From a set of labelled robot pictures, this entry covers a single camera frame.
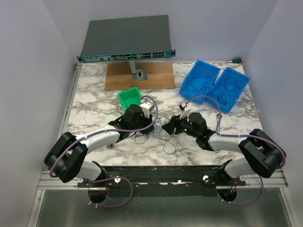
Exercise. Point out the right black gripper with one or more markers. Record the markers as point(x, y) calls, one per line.
point(170, 126)

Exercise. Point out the blue plastic bin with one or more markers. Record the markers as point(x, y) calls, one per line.
point(199, 80)
point(228, 88)

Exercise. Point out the wooden base board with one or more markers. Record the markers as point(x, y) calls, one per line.
point(155, 75)

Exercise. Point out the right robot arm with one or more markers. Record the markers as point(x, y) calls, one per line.
point(262, 156)

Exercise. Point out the aluminium frame rail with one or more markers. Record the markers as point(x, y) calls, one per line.
point(277, 180)

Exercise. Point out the green plastic bin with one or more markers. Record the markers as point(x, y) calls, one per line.
point(129, 97)

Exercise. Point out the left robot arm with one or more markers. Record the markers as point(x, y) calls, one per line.
point(66, 159)

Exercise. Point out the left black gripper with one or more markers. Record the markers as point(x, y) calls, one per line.
point(148, 121)

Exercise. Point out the left blue plastic bin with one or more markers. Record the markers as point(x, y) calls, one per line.
point(199, 80)

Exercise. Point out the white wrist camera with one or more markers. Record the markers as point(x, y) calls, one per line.
point(147, 107)
point(185, 110)

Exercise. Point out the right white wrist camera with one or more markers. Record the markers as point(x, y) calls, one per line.
point(185, 110)

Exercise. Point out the right blue plastic bin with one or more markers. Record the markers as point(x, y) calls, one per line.
point(228, 88)

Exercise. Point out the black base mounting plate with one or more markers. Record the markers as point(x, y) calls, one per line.
point(162, 181)

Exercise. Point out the grey network switch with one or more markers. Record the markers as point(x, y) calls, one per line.
point(127, 39)

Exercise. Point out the grey metal stand bracket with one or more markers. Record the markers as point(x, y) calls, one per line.
point(138, 72)

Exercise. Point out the green handled screwdriver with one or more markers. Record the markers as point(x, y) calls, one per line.
point(236, 61)

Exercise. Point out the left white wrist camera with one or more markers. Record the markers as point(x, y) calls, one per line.
point(147, 107)

